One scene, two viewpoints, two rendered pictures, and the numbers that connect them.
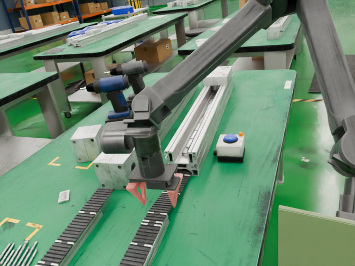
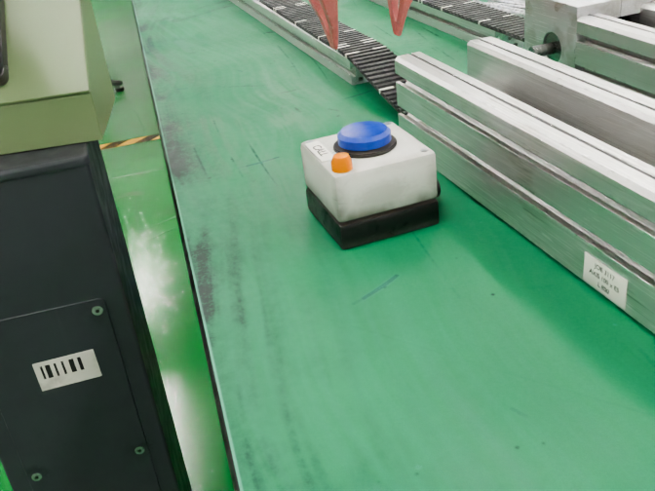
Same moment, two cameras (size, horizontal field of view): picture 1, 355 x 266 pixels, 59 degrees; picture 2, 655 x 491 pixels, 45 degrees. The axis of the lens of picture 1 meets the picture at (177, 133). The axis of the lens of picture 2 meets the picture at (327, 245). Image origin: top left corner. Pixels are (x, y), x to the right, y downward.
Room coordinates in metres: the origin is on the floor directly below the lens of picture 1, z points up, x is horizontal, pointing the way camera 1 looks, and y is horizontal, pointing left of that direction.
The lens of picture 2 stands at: (1.27, -0.52, 1.06)
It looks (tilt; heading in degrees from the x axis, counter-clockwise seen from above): 29 degrees down; 143
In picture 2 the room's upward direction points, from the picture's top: 7 degrees counter-clockwise
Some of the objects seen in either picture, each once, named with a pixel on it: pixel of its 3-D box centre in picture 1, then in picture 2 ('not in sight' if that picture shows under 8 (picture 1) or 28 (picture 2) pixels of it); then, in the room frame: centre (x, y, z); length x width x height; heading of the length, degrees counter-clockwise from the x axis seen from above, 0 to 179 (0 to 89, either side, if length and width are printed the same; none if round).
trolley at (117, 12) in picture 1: (131, 31); not in sight; (6.19, 0.56, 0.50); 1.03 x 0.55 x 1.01; 159
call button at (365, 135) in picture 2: (230, 139); (365, 140); (0.86, -0.16, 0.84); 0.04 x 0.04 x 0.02
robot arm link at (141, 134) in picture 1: (143, 141); not in sight; (0.61, 0.08, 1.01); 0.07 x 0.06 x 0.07; 73
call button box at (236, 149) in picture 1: (228, 147); (378, 177); (0.86, -0.15, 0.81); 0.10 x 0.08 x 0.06; 69
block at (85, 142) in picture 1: (93, 142); not in sight; (1.02, 0.31, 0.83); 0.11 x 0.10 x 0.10; 84
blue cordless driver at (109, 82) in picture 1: (109, 103); not in sight; (1.24, 0.26, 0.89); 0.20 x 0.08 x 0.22; 91
